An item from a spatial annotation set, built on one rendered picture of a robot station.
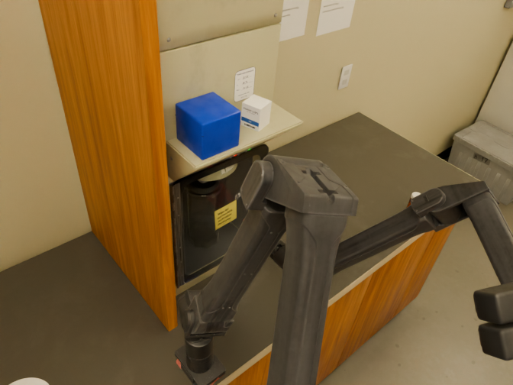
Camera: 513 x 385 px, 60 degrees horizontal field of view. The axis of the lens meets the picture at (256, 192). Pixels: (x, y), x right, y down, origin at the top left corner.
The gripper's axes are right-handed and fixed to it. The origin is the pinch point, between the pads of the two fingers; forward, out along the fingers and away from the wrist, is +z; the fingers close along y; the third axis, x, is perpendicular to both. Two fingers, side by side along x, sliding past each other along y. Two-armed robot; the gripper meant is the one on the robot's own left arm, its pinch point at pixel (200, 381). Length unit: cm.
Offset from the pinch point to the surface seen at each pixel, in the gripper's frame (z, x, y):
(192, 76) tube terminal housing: -55, -22, 32
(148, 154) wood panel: -45, -6, 25
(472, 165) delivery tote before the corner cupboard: 95, -283, 48
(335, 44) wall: -23, -124, 76
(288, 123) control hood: -41, -42, 22
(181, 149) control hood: -41, -15, 28
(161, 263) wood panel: -13.4, -5.8, 24.3
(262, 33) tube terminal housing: -60, -41, 32
